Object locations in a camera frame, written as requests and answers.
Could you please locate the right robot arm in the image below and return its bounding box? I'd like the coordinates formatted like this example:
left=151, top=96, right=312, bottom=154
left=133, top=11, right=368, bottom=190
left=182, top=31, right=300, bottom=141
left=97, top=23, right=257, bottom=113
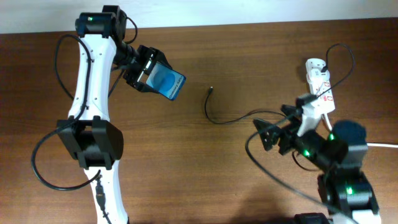
left=253, top=105, right=381, bottom=223

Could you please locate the white power strip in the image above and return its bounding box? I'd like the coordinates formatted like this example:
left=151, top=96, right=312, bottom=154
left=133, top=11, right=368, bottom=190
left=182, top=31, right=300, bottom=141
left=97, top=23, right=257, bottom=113
left=305, top=58, right=335, bottom=114

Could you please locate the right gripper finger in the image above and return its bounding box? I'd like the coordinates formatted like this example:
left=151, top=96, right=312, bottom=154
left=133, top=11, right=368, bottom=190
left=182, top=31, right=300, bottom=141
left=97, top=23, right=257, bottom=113
left=253, top=119, right=280, bottom=146
left=280, top=105, right=300, bottom=118

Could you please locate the black charging cable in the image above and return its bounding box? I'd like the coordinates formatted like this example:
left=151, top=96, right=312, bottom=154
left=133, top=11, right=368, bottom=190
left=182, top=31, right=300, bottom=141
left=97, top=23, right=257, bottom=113
left=203, top=42, right=356, bottom=126

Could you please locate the white power strip cord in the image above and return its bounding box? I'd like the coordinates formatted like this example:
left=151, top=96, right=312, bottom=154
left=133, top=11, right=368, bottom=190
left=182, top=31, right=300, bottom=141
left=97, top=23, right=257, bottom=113
left=322, top=113, right=398, bottom=149

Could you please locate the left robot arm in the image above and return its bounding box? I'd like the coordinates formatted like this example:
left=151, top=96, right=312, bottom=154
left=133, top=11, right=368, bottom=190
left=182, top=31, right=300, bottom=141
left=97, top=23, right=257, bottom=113
left=57, top=6, right=186, bottom=223

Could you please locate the blue screen smartphone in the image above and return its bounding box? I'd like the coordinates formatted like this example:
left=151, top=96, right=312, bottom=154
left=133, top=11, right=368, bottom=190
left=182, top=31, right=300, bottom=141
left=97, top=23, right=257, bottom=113
left=146, top=62, right=186, bottom=101

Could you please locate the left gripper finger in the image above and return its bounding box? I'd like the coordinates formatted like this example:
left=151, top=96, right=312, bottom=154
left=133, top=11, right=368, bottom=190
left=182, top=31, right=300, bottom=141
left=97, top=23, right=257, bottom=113
left=136, top=82, right=159, bottom=93
left=154, top=49, right=172, bottom=69

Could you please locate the white USB charger plug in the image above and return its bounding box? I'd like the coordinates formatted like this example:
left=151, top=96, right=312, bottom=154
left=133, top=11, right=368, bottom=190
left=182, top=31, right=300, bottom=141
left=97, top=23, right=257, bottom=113
left=307, top=68, right=330, bottom=84

